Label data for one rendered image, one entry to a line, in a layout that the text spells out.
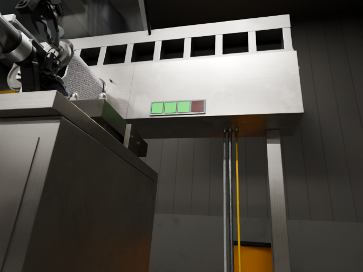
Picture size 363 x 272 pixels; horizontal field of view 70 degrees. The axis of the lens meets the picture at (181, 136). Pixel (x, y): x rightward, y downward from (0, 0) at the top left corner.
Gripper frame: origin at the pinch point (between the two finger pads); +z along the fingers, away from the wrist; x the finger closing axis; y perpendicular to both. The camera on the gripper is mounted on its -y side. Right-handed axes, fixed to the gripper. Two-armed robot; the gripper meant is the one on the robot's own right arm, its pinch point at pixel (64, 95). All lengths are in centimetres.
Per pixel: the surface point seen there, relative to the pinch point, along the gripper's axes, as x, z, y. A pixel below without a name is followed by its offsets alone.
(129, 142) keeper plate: -22.0, 10.6, -13.7
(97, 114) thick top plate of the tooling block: -18.7, -6.5, -11.4
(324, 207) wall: -139, 218, -6
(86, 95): -0.3, 11.7, 6.8
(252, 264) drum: -67, 151, -58
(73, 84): -0.2, 3.0, 6.5
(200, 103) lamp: -43, 29, 11
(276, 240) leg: -73, 46, -42
